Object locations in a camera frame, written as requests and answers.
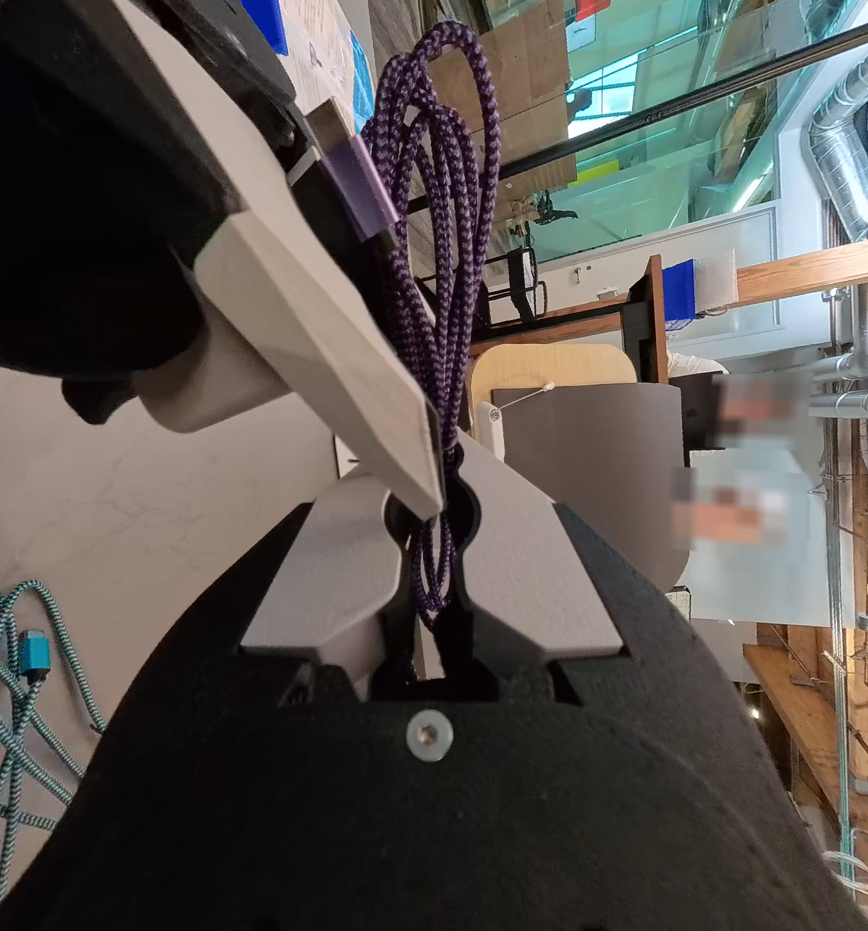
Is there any white foam block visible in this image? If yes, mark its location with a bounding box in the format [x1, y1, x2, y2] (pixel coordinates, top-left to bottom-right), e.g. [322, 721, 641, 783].
[695, 249, 738, 312]

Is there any purple braided usb cable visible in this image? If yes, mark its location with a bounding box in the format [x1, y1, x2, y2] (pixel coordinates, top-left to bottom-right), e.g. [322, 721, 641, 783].
[288, 20, 504, 634]

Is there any small blue bin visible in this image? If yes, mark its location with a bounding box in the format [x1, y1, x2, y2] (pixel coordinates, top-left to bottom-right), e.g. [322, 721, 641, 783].
[661, 258, 696, 332]

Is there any plywood board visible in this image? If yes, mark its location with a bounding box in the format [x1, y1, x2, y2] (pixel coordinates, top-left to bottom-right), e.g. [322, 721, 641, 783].
[470, 343, 638, 437]

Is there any teal braided usb cable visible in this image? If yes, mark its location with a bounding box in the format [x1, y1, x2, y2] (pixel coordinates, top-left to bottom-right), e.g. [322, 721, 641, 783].
[0, 580, 108, 910]

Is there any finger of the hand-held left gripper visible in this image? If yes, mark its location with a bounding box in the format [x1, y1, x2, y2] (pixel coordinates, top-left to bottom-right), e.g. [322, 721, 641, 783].
[150, 0, 298, 132]
[125, 0, 448, 520]

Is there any white printed box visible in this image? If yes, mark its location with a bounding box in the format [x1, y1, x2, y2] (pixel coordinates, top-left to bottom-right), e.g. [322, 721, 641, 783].
[288, 0, 377, 139]

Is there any brown cardboard sheet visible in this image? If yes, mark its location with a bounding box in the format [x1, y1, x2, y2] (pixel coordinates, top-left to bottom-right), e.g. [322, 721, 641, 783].
[430, 7, 576, 219]

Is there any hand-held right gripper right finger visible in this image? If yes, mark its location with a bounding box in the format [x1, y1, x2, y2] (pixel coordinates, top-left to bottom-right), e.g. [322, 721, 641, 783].
[448, 433, 624, 688]

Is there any round silver duct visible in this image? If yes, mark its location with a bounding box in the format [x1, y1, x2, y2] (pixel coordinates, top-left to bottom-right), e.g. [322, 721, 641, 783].
[808, 65, 868, 244]

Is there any wooden beam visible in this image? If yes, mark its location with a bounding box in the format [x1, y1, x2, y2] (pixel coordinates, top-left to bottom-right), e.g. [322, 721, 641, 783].
[735, 236, 868, 306]

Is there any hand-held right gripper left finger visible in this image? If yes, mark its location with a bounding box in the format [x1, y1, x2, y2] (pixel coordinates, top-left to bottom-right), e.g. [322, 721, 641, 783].
[241, 465, 411, 699]

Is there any blue plastic bin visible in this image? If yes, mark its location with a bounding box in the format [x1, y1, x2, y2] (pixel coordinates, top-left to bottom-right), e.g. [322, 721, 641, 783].
[241, 0, 289, 55]

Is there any wooden desk with dark cabinet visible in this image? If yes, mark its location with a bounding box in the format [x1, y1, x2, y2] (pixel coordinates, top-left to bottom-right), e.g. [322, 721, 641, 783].
[470, 255, 671, 383]

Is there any white bracket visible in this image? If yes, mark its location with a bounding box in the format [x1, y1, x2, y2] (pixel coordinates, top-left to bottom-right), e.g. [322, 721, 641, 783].
[476, 400, 507, 461]

